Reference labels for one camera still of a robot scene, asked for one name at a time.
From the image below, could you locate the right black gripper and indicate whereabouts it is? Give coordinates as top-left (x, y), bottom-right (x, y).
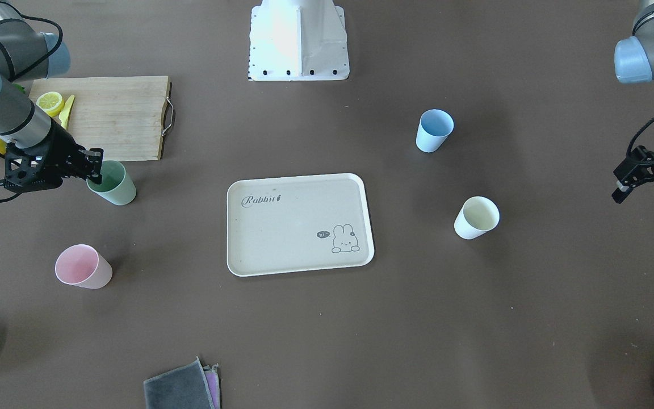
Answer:
top-left (38, 122), bottom-right (104, 185)

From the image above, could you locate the green plastic cup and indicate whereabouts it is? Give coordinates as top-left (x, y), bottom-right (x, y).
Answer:
top-left (86, 160), bottom-right (137, 206)

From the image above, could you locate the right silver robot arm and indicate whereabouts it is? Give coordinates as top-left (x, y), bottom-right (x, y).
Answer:
top-left (0, 1), bottom-right (103, 193)

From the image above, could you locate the cream rabbit tray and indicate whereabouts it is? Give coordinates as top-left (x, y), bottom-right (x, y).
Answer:
top-left (227, 173), bottom-right (375, 277)

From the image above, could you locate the wooden cutting board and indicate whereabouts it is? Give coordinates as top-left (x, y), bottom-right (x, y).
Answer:
top-left (30, 76), bottom-right (171, 161)

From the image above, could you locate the yellow plastic knife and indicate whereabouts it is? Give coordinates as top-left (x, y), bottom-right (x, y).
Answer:
top-left (58, 95), bottom-right (76, 130)

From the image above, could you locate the lemon slice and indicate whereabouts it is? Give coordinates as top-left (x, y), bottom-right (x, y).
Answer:
top-left (35, 91), bottom-right (65, 118)

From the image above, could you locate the pink plastic cup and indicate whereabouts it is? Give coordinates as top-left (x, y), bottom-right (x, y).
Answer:
top-left (54, 244), bottom-right (112, 289)

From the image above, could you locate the cream plastic cup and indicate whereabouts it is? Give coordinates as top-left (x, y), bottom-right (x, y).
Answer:
top-left (454, 196), bottom-right (500, 239)

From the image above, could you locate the blue plastic cup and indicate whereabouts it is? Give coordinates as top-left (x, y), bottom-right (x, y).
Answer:
top-left (416, 109), bottom-right (455, 153)

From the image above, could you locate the grey folded cloth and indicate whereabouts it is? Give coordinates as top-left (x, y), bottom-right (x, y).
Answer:
top-left (143, 358), bottom-right (221, 408)

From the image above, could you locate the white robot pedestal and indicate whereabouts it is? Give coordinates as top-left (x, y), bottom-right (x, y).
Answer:
top-left (248, 1), bottom-right (350, 81)

